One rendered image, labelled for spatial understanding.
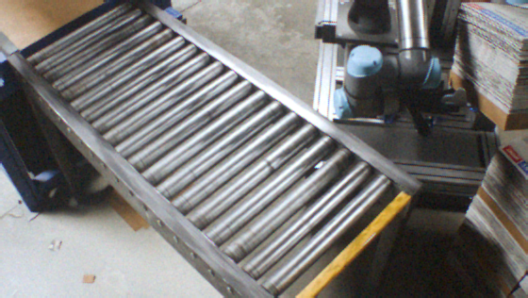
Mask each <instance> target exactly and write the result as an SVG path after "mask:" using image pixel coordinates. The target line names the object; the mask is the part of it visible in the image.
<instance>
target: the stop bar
mask: <svg viewBox="0 0 528 298"><path fill-rule="evenodd" d="M409 201H411V196H410V195H409V194H407V193H406V192H405V191H402V192H400V194H399V195H398V196H397V197H396V198H395V199H394V200H393V201H392V202H391V204H390V205H389V206H387V207H386V208H385V209H384V210H383V211H382V213H381V214H380V215H379V216H378V217H377V218H376V219H375V220H373V221H372V222H371V224H370V225H369V226H368V227H367V228H366V229H365V230H364V231H363V232H362V233H361V234H360V235H359V236H358V237H357V238H356V239H355V240H354V241H352V242H351V243H350V244H349V245H348V246H347V247H346V248H345V249H344V250H343V251H342V252H341V253H340V254H339V255H338V256H337V257H336V258H335V259H334V260H333V261H332V262H331V263H330V264H329V265H328V266H327V267H326V268H325V269H323V270H322V271H321V273H320V274H319V275H318V276H317V277H316V278H314V279H313V280H312V281H311V282H310V283H309V284H308V285H307V286H306V287H305V288H304V289H303V290H302V291H301V292H300V293H299V294H297V295H296V296H295V297H294V298H317V297H318V294H319V293H320V292H321V291H322V290H324V289H325V288H326V287H327V285H328V284H329V283H330V282H332V281H333V280H334V278H335V277H336V276H337V275H338V274H339V273H340V272H341V271H342V270H343V269H344V268H345V267H346V266H347V265H348V264H349V263H351V262H352V261H353V260H354V258H355V257H356V256H357V255H358V254H359V253H360V252H362V251H363V250H364V249H365V248H366V246H367V245H368V244H369V243H370V242H371V241H372V240H374V239H375V238H376V237H377V235H378V234H379V233H380V232H381V230H382V229H383V228H384V227H386V226H387V224H388V223H389V222H390V221H391V220H392V219H393V218H394V217H395V216H397V215H398V213H399V212H400V211H401V210H402V209H403V208H404V206H405V205H406V204H407V203H408V202H409Z"/></svg>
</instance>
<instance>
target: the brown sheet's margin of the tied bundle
mask: <svg viewBox="0 0 528 298"><path fill-rule="evenodd" d="M448 84H449V85H451V86H452V87H453V88H454V89H455V90H456V91H457V89H458V88H463V89H465V90H466V95H467V100H468V101H470V102H471V104H472V105H474V106H475V107H477V108H478V109H480V111H481V112H483V113H484V115H486V116H487V117H488V118H489V119H490V120H491V121H492V122H493V123H495V124H497V125H498V126H499V128H501V129H502V131H514V130H523V129H528V113H522V114H516V113H511V114H508V115H507V112H504V111H503V110H502V109H501V108H499V107H498V106H497V105H496V104H494V103H493V102H491V101H490V100H489V99H488V98H486V97H485V96H484V95H483V94H482V93H481V92H479V91H477V90H476V89H475V88H474V87H473V86H472V85H470V84H469V82H467V81H464V79H463V78H461V77H460V76H459V75H458V74H456V73H455V72H454V71H453V69H450V77H449V83H448ZM506 119H507V120H506ZM505 122H506V123H505Z"/></svg>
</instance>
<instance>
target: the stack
mask: <svg viewBox="0 0 528 298"><path fill-rule="evenodd" d="M482 188H483V190H484V191H486V192H487V194H488V195H489V197H490V198H492V200H493V201H494V202H495V204H497V205H498V206H499V209H501V210H502V212H503V214H505V215H506V217H507V218H508V219H509V220H510V221H511V222H512V224H514V226H515V227H516V228H517V229H518V230H519V232H520V233H521V234H522V235H523V237H524V238H525V239H526V241H528V133H526V134H523V135H520V136H519V137H517V138H515V139H514V140H511V141H509V142H507V143H506V144H504V145H503V146H499V147H497V149H496V152H495V155H494V156H493V158H492V161H491V163H490V165H489V166H488V169H487V171H486V176H485V177H484V179H483V182H482ZM461 227H462V229H463V230H464V232H465V233H466V234H467V235H468V236H469V238H470V239H471V241H472V242H473V243H474V244H475V246H476V247H477V248H478V249H479V250H480V252H481V253H482V254H483V256H484V257H486V259H487V261H488V262H489V263H490V265H491V266H492V267H493V269H495V270H496V271H495V272H496V273H498V275H499V276H500V278H501V279H502V280H503V281H504V283H505V284H506V285H507V287H508V288H509V289H510V290H514V289H515V288H517V287H519V286H520V288H518V289H517V290H516V291H514V293H513V296H514V297H515V298H528V256H527V255H526V253H525V252H523V250H522V248H521V247H520V245H519V244H517V242H516V241H515V239H514V238H513V237H512V236H511V235H510V233H509V232H508V231H507V230H506V228H505V227H504V226H503V224H502V223H501V222H500V221H499V220H498V219H497V217H496V216H495V215H494V213H493V212H492V211H491V210H490V209H489V208H488V206H487V205H486V204H485V202H484V201H483V200H482V199H481V198H480V196H479V194H476V195H475V196H474V198H473V202H471V204H470V209H469V211H467V213H466V215H465V219H464V220H463V222H462V225H461ZM450 249H451V250H450V251H448V252H449V253H448V255H447V256H446V257H445V258H444V260H446V262H447V264H448V265H449V266H450V268H451V269H452V270H453V272H454V273H455V275H456V276H457V277H458V279H459V280H460V281H461V283H462V284H463V287H465V288H466V290H467V291H468V293H469V294H470V297H472V298H508V297H509V294H510V293H509V294H508V296H505V294H504V293H503V291H502V290H501V289H500V287H498V284H497V283H495V281H494V280H493V278H492V277H491V275H489V273H488V272H487V271H486V268H484V266H483V265H482V264H481V262H480V261H479V260H478V259H477V257H476V256H475V255H474V254H473V253H472V250H470V248H469V246H468V245H467V244H466V243H465V242H464V241H463V240H462V239H461V238H460V235H458V234H457V236H456V237H455V240H453V242H452V245H450ZM431 282H432V283H434V286H435V287H436V288H437V291H439V292H440V295H442V297H443V298H465V296H464V295H463V293H462V292H461V291H460V289H459V288H458V286H457V285H456V284H455V282H454V281H453V280H452V278H451V277H450V276H449V275H448V273H447V272H446V270H445V269H444V267H443V266H442V265H441V264H439V266H438V268H437V271H436V272H435V274H434V276H433V277H432V278H431Z"/></svg>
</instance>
